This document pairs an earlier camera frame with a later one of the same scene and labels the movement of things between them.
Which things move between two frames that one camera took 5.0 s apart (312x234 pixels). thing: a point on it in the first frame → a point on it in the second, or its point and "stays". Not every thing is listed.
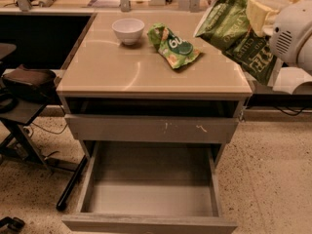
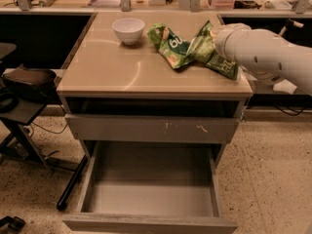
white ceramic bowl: (129, 30) stays
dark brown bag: (34, 85) stays
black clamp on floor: (13, 223) stays
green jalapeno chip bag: (227, 25) → (202, 49)
